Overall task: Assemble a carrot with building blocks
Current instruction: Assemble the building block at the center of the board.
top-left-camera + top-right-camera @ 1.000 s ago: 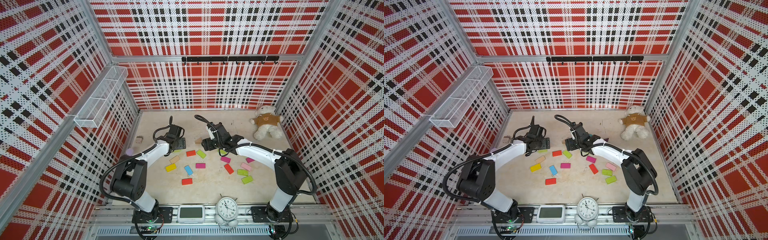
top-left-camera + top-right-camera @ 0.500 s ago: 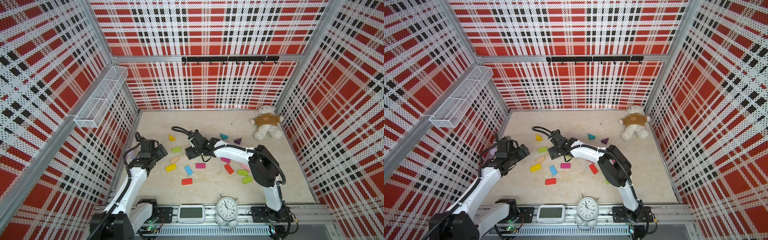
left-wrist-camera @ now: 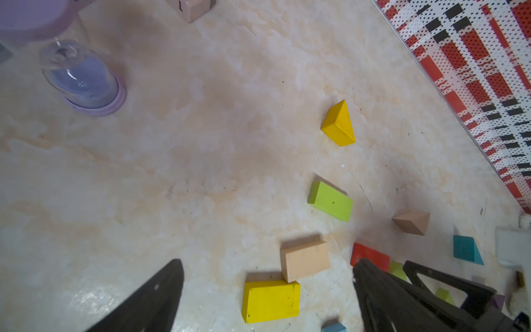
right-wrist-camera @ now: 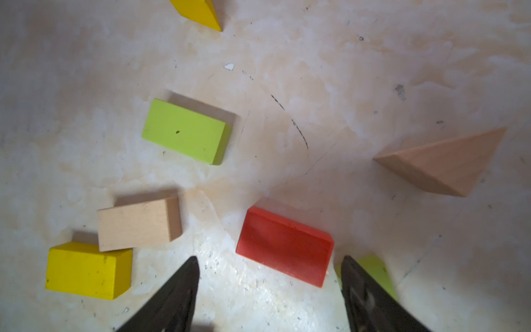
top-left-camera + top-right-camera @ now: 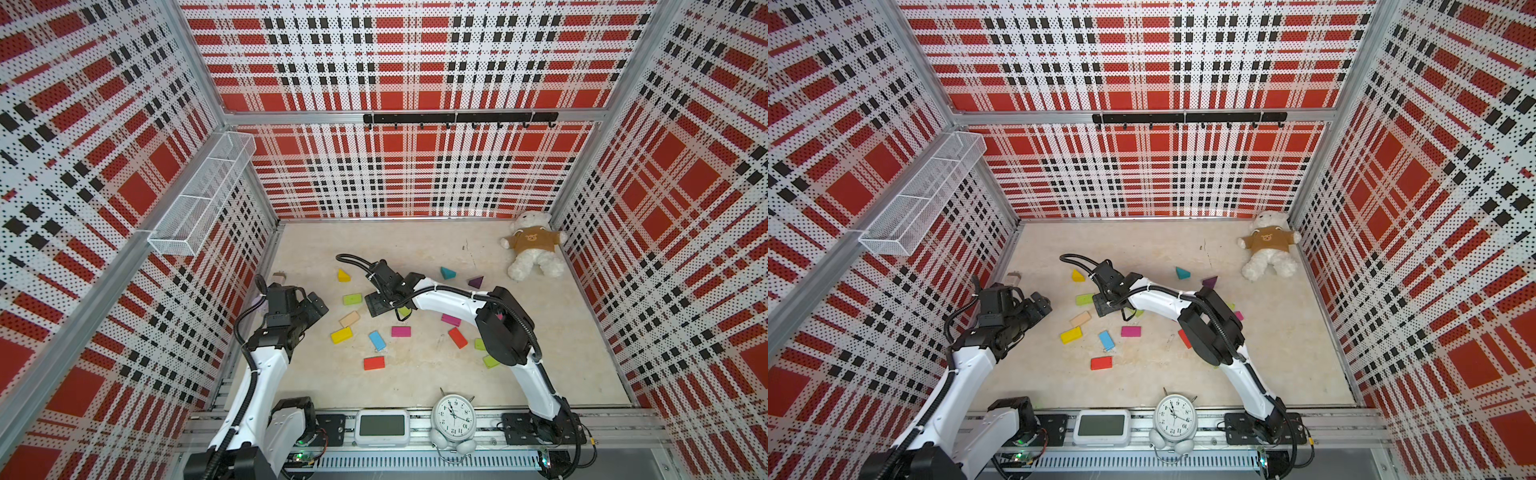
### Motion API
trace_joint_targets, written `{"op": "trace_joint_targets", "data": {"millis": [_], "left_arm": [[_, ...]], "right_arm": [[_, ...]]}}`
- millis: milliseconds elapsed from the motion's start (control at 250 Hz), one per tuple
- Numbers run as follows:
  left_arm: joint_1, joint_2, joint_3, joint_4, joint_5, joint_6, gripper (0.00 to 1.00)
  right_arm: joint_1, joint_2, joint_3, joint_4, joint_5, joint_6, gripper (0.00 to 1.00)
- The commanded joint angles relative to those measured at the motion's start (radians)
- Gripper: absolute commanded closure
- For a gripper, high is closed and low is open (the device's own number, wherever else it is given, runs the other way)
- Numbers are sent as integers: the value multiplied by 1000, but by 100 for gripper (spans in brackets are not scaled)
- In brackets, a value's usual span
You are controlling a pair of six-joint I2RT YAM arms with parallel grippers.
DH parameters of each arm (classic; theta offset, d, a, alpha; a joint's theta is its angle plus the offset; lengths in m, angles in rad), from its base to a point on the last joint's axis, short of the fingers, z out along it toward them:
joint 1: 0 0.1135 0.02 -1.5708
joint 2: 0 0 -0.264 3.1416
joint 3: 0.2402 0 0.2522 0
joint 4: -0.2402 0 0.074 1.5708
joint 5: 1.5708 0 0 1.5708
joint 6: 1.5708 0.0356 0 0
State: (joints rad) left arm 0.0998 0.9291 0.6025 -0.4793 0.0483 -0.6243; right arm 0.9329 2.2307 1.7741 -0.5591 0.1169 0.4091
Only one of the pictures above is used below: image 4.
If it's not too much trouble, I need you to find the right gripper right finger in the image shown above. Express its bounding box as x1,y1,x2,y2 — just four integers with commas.
341,256,429,331

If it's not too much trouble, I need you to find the natural wood rectangular block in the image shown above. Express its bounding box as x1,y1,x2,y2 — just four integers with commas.
97,197,183,252

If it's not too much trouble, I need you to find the red block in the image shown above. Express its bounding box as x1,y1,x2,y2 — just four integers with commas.
236,206,335,288

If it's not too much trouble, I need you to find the yellow triangle block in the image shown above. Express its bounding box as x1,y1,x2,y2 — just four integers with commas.
170,0,222,32

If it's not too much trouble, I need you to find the natural wood triangle block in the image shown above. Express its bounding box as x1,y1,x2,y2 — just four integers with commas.
373,127,507,197

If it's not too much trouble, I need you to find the yellow rectangular block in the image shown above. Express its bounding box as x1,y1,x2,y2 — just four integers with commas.
46,242,133,300

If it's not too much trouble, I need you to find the lime green block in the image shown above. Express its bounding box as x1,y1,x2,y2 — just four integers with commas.
142,99,232,165
356,254,398,301

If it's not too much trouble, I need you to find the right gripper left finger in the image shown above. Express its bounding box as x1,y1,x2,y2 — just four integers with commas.
118,256,200,332

